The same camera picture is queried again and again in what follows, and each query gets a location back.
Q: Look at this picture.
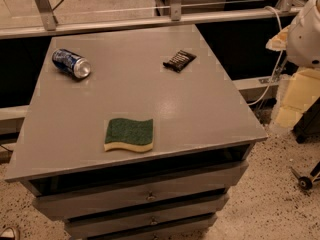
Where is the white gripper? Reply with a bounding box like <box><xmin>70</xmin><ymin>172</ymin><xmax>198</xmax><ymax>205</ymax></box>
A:
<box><xmin>266</xmin><ymin>0</ymin><xmax>320</xmax><ymax>128</ymax></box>

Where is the blue pepsi can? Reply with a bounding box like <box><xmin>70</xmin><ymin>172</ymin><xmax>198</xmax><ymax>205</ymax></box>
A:
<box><xmin>52</xmin><ymin>49</ymin><xmax>91</xmax><ymax>79</ymax></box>

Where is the black snack packet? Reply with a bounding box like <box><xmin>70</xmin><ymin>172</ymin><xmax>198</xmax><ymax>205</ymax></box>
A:
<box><xmin>163</xmin><ymin>50</ymin><xmax>196</xmax><ymax>73</ymax></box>

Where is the black caster wheel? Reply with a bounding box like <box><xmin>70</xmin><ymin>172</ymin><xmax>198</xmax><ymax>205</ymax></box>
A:
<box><xmin>291</xmin><ymin>161</ymin><xmax>320</xmax><ymax>190</ymax></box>

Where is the grey drawer cabinet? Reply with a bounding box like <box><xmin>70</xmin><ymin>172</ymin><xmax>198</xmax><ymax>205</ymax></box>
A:
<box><xmin>6</xmin><ymin>26</ymin><xmax>266</xmax><ymax>240</ymax></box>

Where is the green yellow sponge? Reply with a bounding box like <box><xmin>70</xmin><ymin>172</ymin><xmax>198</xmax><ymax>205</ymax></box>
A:
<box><xmin>104</xmin><ymin>118</ymin><xmax>153</xmax><ymax>153</ymax></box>

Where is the shoe tip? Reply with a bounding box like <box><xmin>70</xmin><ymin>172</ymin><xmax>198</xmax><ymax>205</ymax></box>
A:
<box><xmin>0</xmin><ymin>227</ymin><xmax>20</xmax><ymax>240</ymax></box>

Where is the metal railing frame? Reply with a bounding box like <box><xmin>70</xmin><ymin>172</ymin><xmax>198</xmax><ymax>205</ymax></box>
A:
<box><xmin>0</xmin><ymin>0</ymin><xmax>308</xmax><ymax>39</ymax></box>

